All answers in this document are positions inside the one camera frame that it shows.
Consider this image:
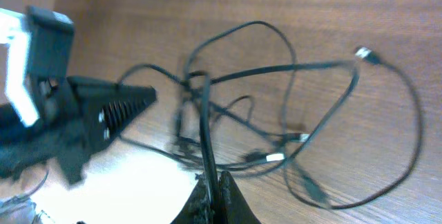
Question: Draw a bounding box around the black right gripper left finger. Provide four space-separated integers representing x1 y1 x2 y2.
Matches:
171 174 211 224

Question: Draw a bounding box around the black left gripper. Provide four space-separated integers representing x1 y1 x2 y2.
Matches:
1 75 157 185

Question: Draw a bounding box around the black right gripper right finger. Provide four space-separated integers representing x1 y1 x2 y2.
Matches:
219 171 261 224

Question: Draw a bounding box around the black cable bundle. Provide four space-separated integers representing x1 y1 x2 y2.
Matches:
117 19 362 224

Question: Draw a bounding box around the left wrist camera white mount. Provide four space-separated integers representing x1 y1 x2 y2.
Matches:
1 6 75 127

